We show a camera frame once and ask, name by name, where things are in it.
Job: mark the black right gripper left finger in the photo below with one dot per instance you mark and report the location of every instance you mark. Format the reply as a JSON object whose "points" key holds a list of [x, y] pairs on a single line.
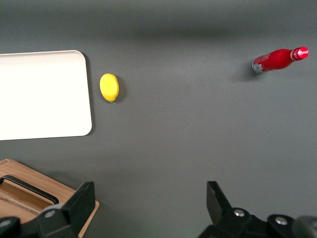
{"points": [[79, 198]]}

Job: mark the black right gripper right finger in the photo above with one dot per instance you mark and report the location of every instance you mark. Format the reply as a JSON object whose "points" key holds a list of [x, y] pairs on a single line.
{"points": [[218, 205]]}

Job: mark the wooden drawer cabinet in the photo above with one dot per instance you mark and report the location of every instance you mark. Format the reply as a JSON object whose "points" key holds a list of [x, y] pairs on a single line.
{"points": [[37, 173]]}

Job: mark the wooden drawer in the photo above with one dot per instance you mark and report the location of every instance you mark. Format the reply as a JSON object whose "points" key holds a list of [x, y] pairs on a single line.
{"points": [[15, 196]]}

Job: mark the white rectangular tray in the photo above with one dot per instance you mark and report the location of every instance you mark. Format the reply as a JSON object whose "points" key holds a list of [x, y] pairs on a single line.
{"points": [[42, 94]]}

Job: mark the yellow lemon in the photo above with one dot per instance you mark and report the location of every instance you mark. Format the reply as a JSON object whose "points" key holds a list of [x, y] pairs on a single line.
{"points": [[109, 87]]}

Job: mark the red soda bottle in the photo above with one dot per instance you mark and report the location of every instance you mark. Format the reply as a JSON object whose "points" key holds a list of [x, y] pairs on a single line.
{"points": [[275, 60]]}

